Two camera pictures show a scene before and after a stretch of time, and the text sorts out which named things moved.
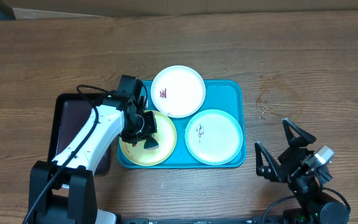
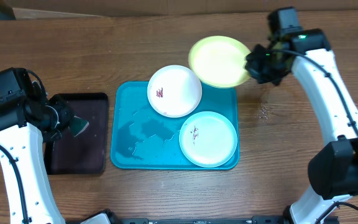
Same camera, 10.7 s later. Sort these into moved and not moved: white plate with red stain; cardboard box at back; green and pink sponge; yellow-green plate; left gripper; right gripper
Moved: left gripper; green and pink sponge; yellow-green plate; right gripper
Not moved: cardboard box at back; white plate with red stain
